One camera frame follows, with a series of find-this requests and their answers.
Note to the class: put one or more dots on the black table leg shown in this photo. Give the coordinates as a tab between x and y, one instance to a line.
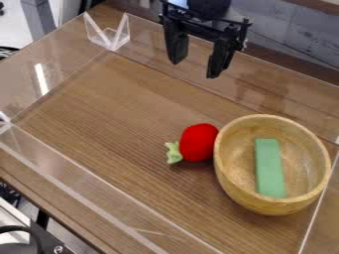
43	219

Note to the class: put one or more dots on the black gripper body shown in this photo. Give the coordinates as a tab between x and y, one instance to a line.
209	18

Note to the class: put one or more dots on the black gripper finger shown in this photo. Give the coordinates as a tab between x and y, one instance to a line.
225	48
177	41

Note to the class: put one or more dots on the wooden bowl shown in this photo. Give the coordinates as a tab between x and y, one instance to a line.
306	163

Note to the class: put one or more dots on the clear acrylic enclosure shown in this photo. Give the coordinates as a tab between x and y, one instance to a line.
91	103

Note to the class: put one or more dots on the green rectangular block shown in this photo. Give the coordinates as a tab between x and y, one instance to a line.
269	170

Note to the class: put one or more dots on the red plush fruit green stem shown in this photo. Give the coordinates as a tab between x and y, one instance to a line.
195	145

